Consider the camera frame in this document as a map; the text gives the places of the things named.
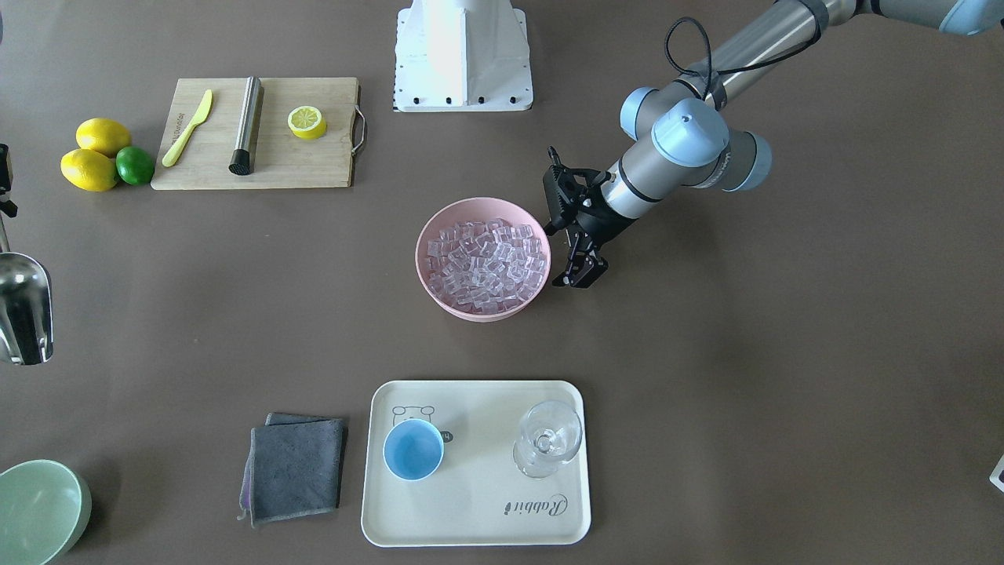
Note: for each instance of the yellow plastic knife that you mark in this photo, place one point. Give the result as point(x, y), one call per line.
point(200, 116)

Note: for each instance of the grey folded cloth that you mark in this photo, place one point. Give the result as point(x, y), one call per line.
point(293, 469)

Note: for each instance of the upper yellow lemon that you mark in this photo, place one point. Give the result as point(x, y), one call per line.
point(104, 135)

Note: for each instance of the yellow lemon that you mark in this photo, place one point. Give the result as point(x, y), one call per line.
point(104, 135)
point(89, 170)

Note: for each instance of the steel muddler black tip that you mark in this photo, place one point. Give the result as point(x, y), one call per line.
point(243, 155)

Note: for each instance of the cream rabbit serving tray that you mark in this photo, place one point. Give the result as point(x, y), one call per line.
point(477, 496)

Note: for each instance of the half lemon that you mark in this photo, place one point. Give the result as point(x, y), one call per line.
point(307, 122)

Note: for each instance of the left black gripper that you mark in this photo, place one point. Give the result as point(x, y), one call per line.
point(602, 221)

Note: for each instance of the lower yellow lemon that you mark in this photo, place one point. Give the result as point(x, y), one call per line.
point(89, 170)

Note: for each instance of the pink bowl of ice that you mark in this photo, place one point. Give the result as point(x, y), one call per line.
point(482, 259)

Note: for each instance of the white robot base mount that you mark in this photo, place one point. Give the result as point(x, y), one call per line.
point(462, 56)

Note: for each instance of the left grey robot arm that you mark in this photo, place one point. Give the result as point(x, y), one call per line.
point(679, 137)

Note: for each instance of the light blue plastic cup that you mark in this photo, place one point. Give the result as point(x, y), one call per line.
point(413, 449)

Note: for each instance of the stainless steel ice scoop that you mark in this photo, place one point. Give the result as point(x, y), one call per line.
point(26, 308)

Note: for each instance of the clear wine glass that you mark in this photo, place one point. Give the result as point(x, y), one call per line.
point(551, 433)

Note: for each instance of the bamboo cutting board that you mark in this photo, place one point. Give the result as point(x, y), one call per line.
point(280, 159)

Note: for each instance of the green lime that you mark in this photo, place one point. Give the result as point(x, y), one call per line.
point(134, 166)

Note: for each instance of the pale green bowl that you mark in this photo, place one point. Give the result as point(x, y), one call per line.
point(45, 507)

